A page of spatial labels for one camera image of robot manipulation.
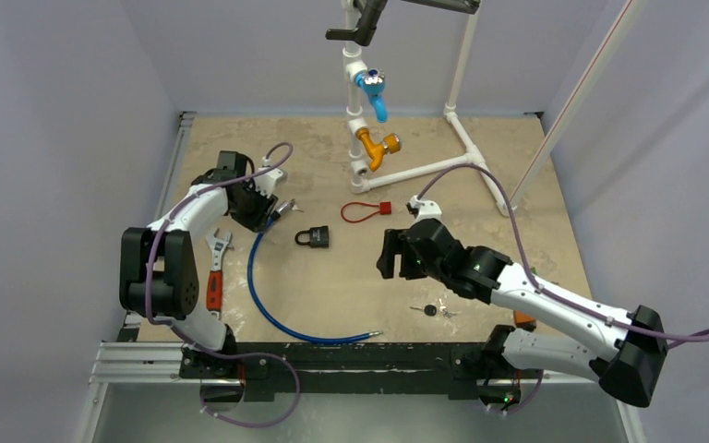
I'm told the blue cable lock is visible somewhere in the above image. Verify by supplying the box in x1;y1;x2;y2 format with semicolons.
246;198;385;345

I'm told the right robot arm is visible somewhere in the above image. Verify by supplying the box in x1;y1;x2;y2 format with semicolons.
376;219;669;408

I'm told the key bunch with black fob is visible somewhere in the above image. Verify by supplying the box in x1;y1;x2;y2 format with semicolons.
409;299;460;319

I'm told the black padlock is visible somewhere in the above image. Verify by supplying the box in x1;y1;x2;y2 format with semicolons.
294;225;330;248

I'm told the orange faucet valve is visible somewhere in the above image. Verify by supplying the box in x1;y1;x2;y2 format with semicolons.
354;127;403;172

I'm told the orange tool at right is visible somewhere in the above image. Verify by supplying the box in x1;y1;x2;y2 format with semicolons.
512;310;537;330

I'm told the blue faucet valve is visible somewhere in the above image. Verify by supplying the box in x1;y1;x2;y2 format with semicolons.
354;68;389;123

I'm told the white diagonal pole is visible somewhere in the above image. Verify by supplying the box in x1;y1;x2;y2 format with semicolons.
505;1;647;210

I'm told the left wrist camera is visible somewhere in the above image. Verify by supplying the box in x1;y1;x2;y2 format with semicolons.
254;157;287;198

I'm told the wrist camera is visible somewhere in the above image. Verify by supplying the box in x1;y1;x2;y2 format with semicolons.
254;157;287;198
406;195;442;223

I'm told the red cable seal lock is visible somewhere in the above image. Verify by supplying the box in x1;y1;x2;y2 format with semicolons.
340;201;392;224

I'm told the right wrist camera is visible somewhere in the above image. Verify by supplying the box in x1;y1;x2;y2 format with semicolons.
406;195;442;223

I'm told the red handled adjustable wrench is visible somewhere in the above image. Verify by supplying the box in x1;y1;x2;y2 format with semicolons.
205;228;232;319

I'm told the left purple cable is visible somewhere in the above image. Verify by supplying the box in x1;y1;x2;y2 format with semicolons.
144;142;303;428

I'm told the purple cable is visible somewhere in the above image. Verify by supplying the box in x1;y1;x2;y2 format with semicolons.
144;142;303;428
415;163;709;417

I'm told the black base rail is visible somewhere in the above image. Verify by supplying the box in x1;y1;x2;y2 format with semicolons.
179;341;538;406

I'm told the white PVC pipe frame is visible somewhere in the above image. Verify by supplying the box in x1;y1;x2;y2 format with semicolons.
325;1;515;218

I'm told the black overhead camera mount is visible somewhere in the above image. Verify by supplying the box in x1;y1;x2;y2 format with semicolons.
325;0;482;48

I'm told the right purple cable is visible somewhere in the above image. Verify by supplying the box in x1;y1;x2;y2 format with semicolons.
415;163;709;417

